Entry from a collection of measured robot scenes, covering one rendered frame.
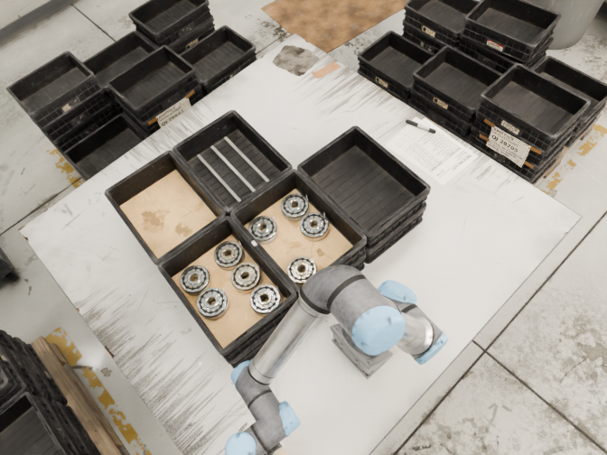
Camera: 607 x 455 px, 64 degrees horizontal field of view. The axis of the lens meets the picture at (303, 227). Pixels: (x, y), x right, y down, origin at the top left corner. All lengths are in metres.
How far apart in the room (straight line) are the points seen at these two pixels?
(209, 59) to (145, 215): 1.44
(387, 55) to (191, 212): 1.76
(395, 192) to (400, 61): 1.43
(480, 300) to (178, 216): 1.14
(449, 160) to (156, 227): 1.20
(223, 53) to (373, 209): 1.69
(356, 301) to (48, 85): 2.52
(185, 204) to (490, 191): 1.20
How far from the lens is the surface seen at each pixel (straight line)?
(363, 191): 1.83
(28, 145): 3.74
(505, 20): 3.11
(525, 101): 2.70
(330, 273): 1.12
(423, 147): 2.13
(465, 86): 2.87
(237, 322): 1.64
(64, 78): 3.22
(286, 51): 2.55
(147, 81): 2.96
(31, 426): 2.36
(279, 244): 1.73
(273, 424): 1.29
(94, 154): 3.04
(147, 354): 1.85
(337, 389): 1.68
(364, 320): 1.06
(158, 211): 1.93
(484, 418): 2.44
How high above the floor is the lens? 2.35
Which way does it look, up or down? 60 degrees down
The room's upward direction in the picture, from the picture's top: 10 degrees counter-clockwise
